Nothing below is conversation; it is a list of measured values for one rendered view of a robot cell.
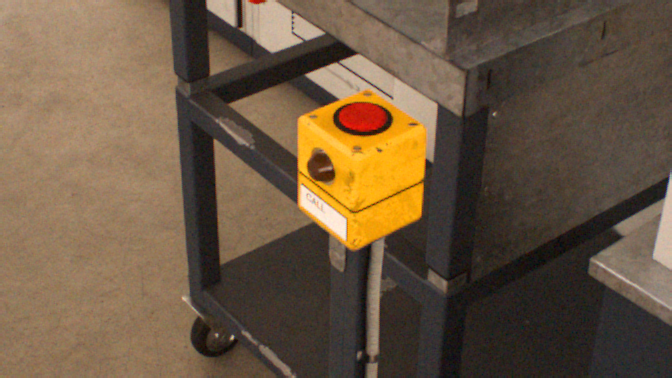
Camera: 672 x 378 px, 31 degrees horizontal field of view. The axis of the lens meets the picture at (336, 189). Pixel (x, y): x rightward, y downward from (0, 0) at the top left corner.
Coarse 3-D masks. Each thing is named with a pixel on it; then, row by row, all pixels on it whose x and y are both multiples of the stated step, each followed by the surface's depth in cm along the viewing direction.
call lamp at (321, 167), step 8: (312, 152) 103; (320, 152) 102; (328, 152) 101; (312, 160) 102; (320, 160) 101; (328, 160) 101; (312, 168) 102; (320, 168) 101; (328, 168) 101; (312, 176) 102; (320, 176) 101; (328, 176) 102; (336, 176) 102; (328, 184) 103
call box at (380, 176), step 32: (352, 96) 106; (320, 128) 102; (384, 128) 101; (416, 128) 102; (352, 160) 99; (384, 160) 101; (416, 160) 104; (320, 192) 105; (352, 192) 101; (384, 192) 103; (416, 192) 106; (320, 224) 107; (352, 224) 103; (384, 224) 105
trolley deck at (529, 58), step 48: (288, 0) 141; (336, 0) 133; (384, 0) 132; (432, 0) 132; (624, 0) 133; (384, 48) 130; (480, 48) 124; (528, 48) 125; (576, 48) 130; (432, 96) 126; (480, 96) 123
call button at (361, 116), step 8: (352, 104) 104; (360, 104) 104; (368, 104) 104; (344, 112) 103; (352, 112) 103; (360, 112) 103; (368, 112) 103; (376, 112) 103; (384, 112) 103; (344, 120) 102; (352, 120) 102; (360, 120) 102; (368, 120) 102; (376, 120) 102; (384, 120) 102; (352, 128) 101; (360, 128) 101; (368, 128) 101; (376, 128) 101
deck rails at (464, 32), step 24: (456, 0) 119; (480, 0) 121; (504, 0) 124; (528, 0) 126; (552, 0) 129; (576, 0) 131; (456, 24) 121; (480, 24) 123; (504, 24) 125; (528, 24) 127; (432, 48) 123; (456, 48) 122
